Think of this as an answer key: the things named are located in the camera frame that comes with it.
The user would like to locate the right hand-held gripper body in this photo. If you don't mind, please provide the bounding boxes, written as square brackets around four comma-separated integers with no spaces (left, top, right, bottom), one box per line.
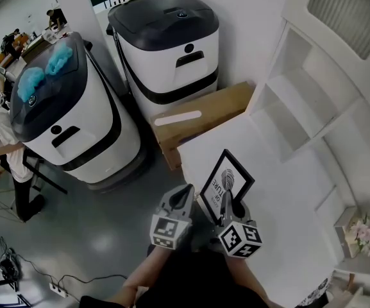
[217,220,263,259]

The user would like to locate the white desk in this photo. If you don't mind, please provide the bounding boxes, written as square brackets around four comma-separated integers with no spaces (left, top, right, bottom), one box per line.
[176,112,358,306]

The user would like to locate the floral round seat cushion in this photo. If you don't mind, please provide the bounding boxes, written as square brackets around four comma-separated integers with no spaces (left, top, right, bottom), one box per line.
[301,277,333,308]

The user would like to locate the blue fluffy cloth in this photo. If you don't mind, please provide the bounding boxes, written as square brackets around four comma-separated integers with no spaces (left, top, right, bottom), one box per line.
[17,66,47,103]
[45,42,74,76]

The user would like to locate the person's left forearm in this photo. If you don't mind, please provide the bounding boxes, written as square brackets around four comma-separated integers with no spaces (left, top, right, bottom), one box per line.
[122,245,172,304]

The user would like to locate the tangle of black cables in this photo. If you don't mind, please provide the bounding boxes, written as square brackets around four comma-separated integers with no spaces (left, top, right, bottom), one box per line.
[0,235,22,290]

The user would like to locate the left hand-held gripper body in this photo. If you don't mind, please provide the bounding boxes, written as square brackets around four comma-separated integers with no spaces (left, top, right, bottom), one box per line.
[149,209,192,250]

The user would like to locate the white shelf hutch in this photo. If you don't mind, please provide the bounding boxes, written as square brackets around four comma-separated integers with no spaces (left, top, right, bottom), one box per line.
[247,0,370,211]

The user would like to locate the white robot with dark lid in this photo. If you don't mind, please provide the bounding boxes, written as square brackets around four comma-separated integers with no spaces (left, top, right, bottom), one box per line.
[106,0,220,124]
[10,32,149,192]

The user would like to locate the black metal stool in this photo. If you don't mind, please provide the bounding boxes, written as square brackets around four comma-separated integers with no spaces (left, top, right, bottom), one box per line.
[22,149,69,195]

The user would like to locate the black framed leaf print picture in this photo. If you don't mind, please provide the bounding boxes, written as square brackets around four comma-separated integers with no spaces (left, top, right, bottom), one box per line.
[198,148,256,227]

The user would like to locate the pink flowers in pot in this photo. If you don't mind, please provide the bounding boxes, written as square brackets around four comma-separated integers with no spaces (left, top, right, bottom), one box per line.
[348,207,370,258]

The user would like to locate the long cardboard box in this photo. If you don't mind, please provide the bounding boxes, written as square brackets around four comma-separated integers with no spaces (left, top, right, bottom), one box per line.
[150,81,256,171]

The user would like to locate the person's right forearm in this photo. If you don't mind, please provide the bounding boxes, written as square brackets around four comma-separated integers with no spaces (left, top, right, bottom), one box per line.
[226,257,278,308]

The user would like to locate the grey rectangular box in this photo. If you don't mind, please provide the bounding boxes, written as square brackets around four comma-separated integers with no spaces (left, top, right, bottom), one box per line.
[333,205,360,258]

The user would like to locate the white power strip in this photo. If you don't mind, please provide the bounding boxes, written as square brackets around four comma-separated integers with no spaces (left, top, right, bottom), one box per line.
[49,282,69,298]

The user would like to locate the person's black shirt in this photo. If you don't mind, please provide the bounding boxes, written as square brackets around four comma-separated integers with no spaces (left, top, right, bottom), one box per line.
[80,250,288,308]

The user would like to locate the black power cable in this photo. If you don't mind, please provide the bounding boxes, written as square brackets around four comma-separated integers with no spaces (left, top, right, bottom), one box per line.
[58,273,128,288]

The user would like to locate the white carved chair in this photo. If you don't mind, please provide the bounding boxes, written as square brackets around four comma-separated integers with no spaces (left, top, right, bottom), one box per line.
[332,286,370,308]

